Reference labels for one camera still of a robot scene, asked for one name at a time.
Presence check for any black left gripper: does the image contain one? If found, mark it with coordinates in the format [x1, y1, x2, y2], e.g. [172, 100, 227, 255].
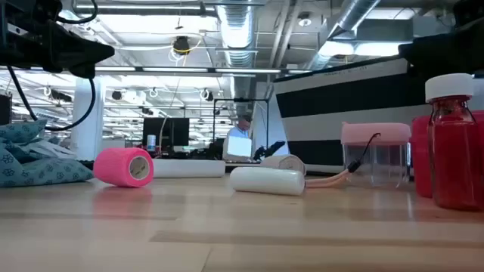
[0, 20, 116, 79]

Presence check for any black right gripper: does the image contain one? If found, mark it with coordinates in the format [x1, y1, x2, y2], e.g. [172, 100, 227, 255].
[398, 22, 484, 76]

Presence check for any clear container pink lid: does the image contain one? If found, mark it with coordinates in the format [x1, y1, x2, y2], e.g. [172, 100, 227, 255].
[304, 122, 412, 190]

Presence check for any red first aid kit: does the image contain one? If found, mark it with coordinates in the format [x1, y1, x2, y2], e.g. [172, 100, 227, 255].
[411, 110, 484, 199]

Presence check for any pink bandage roll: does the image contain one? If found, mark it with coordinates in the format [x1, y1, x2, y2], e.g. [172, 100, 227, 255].
[93, 147, 155, 188]

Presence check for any navy white striped basket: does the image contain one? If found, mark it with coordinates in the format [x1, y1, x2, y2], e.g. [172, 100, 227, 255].
[272, 55, 484, 175]

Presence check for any red bottle white cap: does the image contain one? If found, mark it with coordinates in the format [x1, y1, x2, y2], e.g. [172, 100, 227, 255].
[424, 73, 484, 212]

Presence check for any blue white pill organizer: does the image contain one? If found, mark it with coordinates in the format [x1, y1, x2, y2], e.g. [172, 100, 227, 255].
[152, 159, 227, 179]

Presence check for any beige bandage roll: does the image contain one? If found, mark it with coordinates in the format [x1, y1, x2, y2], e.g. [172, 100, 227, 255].
[259, 154, 307, 177]

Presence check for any white gauze roll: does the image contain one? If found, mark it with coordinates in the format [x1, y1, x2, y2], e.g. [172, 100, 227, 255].
[229, 166, 306, 196]

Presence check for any white column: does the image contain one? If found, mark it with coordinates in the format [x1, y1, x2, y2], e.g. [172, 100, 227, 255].
[70, 77, 106, 162]

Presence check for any black monitor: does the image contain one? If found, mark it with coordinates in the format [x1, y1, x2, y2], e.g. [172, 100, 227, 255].
[142, 117, 190, 147]

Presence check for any black panel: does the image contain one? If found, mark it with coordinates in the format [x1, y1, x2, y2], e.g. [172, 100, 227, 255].
[0, 94, 13, 125]

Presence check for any teal patterned cloth gown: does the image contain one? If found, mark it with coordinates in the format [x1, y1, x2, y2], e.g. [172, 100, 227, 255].
[0, 119, 95, 189]

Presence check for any person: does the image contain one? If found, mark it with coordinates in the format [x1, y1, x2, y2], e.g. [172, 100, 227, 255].
[226, 114, 253, 139]

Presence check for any white box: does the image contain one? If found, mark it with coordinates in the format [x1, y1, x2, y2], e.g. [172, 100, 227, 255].
[225, 134, 253, 159]

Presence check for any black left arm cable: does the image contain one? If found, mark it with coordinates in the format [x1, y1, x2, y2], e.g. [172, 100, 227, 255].
[6, 66, 98, 132]

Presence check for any black ceiling camera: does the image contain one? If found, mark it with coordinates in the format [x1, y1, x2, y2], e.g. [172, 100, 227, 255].
[172, 35, 191, 56]

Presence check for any silver smooth ventilation duct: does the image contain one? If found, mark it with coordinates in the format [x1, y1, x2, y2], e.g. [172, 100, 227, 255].
[327, 0, 382, 40]

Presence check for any silver ribbed ventilation duct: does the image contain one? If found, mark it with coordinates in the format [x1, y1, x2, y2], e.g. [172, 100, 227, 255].
[215, 0, 259, 69]

